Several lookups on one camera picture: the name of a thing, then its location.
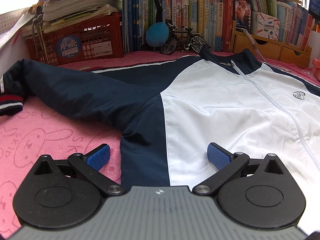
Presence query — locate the red plastic basket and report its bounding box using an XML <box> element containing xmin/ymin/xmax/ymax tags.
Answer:
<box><xmin>24</xmin><ymin>14</ymin><xmax>125</xmax><ymax>65</ymax></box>

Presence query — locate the white braided charging cable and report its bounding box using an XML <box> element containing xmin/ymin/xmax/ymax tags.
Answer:
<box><xmin>241</xmin><ymin>29</ymin><xmax>268</xmax><ymax>63</ymax></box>

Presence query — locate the dark blue cloth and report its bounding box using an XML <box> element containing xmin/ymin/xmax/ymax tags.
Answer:
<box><xmin>309</xmin><ymin>0</ymin><xmax>320</xmax><ymax>18</ymax></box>

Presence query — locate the row of thin colourful books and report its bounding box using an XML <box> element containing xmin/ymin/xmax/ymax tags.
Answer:
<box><xmin>271</xmin><ymin>0</ymin><xmax>315</xmax><ymax>53</ymax></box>

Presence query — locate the white box with colourful print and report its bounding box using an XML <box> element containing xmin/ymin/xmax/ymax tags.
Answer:
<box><xmin>251</xmin><ymin>11</ymin><xmax>280</xmax><ymax>41</ymax></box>

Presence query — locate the miniature black bicycle model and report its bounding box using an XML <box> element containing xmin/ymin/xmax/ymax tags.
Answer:
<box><xmin>160</xmin><ymin>23</ymin><xmax>207</xmax><ymax>55</ymax></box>

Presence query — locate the blue plush ball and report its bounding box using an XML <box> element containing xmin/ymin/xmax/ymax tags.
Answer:
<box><xmin>146</xmin><ymin>22</ymin><xmax>170</xmax><ymax>47</ymax></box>

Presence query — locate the white paper sheet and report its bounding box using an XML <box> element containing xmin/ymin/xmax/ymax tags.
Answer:
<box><xmin>0</xmin><ymin>12</ymin><xmax>33</xmax><ymax>55</ymax></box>

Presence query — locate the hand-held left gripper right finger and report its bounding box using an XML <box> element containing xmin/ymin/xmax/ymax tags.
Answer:
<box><xmin>192</xmin><ymin>142</ymin><xmax>290</xmax><ymax>196</ymax></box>

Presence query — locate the pink rabbit-print blanket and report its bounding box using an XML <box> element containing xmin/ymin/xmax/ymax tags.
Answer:
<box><xmin>0</xmin><ymin>50</ymin><xmax>320</xmax><ymax>240</ymax></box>

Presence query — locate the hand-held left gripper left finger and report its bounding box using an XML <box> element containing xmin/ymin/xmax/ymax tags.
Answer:
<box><xmin>30</xmin><ymin>144</ymin><xmax>126</xmax><ymax>196</ymax></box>

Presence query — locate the stack of papers and booklets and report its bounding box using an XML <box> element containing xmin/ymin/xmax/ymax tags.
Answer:
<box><xmin>21</xmin><ymin>0</ymin><xmax>119</xmax><ymax>34</ymax></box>

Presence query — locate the wooden drawer organizer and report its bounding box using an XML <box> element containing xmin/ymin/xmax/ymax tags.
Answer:
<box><xmin>230</xmin><ymin>27</ymin><xmax>312</xmax><ymax>68</ymax></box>

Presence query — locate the row of tall upright books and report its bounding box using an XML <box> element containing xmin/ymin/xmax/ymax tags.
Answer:
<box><xmin>122</xmin><ymin>0</ymin><xmax>234</xmax><ymax>53</ymax></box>

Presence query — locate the navy and white jacket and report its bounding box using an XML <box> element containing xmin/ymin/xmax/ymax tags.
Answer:
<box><xmin>0</xmin><ymin>49</ymin><xmax>320</xmax><ymax>233</ymax></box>

